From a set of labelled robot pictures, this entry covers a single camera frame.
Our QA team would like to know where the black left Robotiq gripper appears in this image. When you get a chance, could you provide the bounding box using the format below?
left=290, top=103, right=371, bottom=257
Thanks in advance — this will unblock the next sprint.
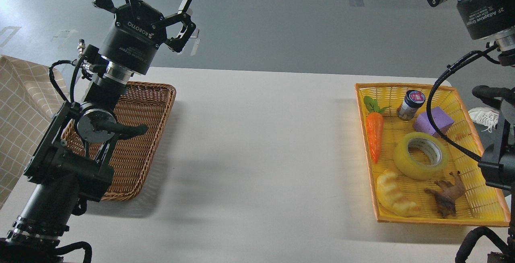
left=93, top=0, right=198, bottom=76

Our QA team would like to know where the yellow tape roll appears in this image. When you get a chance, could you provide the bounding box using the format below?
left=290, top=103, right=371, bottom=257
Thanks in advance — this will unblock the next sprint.
left=393, top=132, right=449, bottom=181

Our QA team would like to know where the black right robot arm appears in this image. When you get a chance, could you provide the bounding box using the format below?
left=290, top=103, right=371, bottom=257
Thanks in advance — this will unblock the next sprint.
left=426, top=0, right=515, bottom=195

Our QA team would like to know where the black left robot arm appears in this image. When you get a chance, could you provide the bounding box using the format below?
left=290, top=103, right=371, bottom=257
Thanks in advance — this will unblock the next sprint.
left=1, top=0, right=197, bottom=263

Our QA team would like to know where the brown wicker basket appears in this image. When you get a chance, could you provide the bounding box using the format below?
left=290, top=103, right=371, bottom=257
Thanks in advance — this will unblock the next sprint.
left=58, top=82, right=176, bottom=202

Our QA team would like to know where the small dark jar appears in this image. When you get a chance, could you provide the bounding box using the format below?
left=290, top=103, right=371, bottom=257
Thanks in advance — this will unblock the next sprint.
left=397, top=90, right=426, bottom=121

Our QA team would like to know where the purple foam block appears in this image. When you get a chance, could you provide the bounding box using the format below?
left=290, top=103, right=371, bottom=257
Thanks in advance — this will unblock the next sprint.
left=413, top=107, right=455, bottom=138

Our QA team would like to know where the beige checkered cloth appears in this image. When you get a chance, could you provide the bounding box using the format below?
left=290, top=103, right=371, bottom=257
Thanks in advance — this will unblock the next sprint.
left=0, top=55, right=63, bottom=206

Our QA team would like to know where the white sneaker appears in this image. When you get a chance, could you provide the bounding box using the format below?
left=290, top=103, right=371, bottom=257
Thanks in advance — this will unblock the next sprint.
left=468, top=107, right=500, bottom=133

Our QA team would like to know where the orange toy carrot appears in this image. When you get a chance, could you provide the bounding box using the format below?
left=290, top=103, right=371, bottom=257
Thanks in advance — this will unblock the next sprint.
left=363, top=96, right=391, bottom=164

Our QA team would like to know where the yellow wicker basket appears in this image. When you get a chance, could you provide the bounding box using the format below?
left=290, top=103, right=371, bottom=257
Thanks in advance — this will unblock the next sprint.
left=355, top=83, right=510, bottom=228

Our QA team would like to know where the brown toy root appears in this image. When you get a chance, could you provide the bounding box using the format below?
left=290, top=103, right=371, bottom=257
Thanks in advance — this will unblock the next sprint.
left=424, top=170, right=466, bottom=218

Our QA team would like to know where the yellow toy croissant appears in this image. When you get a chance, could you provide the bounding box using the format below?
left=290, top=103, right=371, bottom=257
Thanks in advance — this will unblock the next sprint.
left=375, top=169, right=421, bottom=218

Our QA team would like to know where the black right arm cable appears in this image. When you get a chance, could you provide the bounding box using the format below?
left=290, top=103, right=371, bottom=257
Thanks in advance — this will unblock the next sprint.
left=426, top=46, right=499, bottom=163

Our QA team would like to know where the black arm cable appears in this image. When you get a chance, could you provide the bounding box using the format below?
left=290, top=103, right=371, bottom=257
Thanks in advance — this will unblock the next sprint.
left=49, top=52, right=93, bottom=103
left=426, top=46, right=499, bottom=163

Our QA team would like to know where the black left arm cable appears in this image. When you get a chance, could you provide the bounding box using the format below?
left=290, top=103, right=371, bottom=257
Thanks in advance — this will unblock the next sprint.
left=49, top=52, right=93, bottom=103

